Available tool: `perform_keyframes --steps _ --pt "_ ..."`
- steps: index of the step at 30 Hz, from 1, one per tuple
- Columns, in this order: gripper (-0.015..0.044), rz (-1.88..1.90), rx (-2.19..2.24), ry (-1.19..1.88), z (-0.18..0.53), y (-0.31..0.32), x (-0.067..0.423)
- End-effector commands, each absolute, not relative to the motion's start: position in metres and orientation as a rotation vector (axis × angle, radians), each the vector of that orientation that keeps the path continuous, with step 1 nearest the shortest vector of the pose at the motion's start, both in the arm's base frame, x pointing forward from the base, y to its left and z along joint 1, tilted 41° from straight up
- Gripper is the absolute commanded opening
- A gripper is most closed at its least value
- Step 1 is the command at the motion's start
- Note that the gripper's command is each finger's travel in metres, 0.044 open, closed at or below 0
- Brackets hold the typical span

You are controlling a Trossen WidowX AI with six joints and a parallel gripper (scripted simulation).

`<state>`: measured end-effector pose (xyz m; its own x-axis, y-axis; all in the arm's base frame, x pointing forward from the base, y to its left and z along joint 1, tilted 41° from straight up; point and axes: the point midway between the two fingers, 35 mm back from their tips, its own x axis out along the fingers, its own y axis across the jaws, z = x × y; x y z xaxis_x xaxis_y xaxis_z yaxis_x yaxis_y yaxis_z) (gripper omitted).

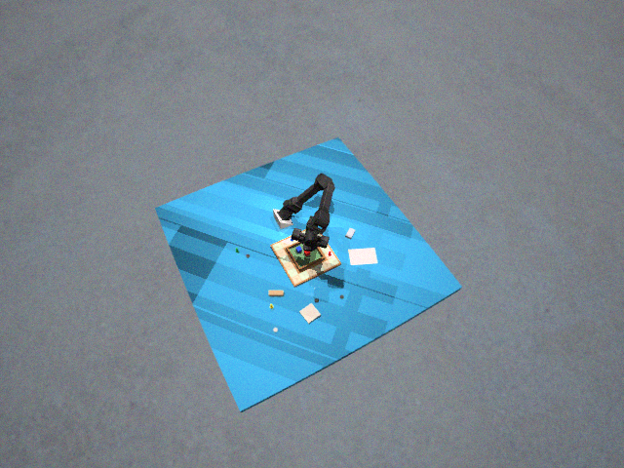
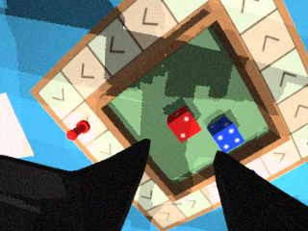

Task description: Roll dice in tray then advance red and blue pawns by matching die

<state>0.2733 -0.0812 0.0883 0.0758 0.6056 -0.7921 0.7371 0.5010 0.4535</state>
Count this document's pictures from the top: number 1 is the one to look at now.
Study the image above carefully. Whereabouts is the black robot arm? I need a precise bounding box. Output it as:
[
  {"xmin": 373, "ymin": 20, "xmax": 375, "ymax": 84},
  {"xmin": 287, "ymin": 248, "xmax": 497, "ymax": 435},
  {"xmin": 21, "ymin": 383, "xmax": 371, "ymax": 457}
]
[{"xmin": 277, "ymin": 173, "xmax": 335, "ymax": 252}]

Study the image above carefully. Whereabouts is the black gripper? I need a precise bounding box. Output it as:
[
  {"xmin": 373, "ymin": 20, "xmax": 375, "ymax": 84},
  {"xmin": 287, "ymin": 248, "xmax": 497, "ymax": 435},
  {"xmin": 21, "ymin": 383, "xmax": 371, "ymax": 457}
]
[{"xmin": 292, "ymin": 228, "xmax": 330, "ymax": 249}]

